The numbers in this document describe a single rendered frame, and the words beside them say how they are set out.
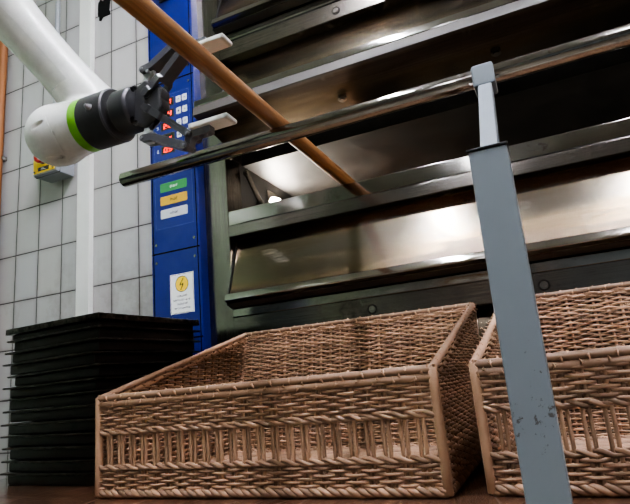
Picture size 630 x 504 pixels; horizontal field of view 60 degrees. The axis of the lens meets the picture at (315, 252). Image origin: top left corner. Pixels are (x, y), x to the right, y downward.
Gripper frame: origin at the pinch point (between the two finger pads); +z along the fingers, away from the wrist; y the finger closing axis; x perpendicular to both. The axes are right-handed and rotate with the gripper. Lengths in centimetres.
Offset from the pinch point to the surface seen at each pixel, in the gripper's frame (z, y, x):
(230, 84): 1.2, 1.2, 0.1
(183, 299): -45, 23, -50
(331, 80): 4.0, -19.4, -40.1
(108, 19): -74, -73, -53
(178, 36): 1.6, 1.0, 13.3
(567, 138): 50, 3, -52
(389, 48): 18.7, -20.7, -37.2
